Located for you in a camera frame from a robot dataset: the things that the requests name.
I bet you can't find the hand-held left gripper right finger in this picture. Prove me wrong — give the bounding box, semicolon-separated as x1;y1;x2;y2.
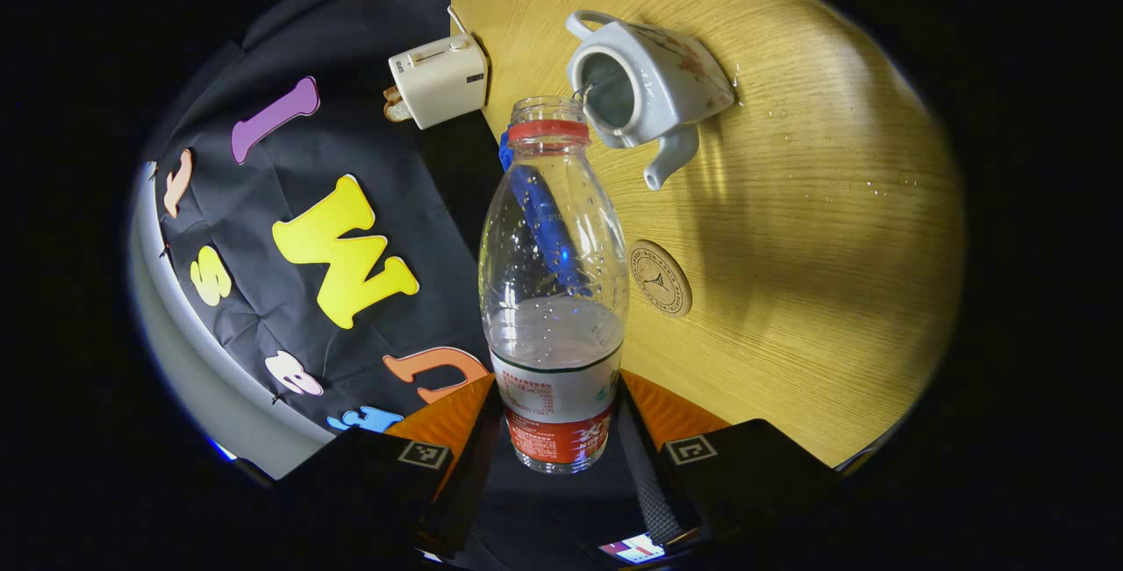
614;369;843;550

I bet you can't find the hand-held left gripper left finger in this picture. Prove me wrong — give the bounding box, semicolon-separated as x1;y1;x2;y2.
279;374;508;556

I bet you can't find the clear plastic water bottle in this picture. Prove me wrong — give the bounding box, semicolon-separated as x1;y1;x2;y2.
478;96;631;475

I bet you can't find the round wooden coaster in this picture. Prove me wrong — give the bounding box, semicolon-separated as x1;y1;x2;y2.
627;239;694;319

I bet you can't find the white ceramic teacup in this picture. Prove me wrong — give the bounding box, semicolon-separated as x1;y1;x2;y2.
565;10;737;193

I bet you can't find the computer monitor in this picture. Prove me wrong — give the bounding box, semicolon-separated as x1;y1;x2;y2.
598;532;667;566

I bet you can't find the blue towel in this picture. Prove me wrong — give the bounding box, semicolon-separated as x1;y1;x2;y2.
497;127;585;293

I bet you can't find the black backdrop cloth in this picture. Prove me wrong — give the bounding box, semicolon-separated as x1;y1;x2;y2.
140;0;510;467

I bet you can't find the white toaster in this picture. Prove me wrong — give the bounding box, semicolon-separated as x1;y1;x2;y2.
388;32;490;132

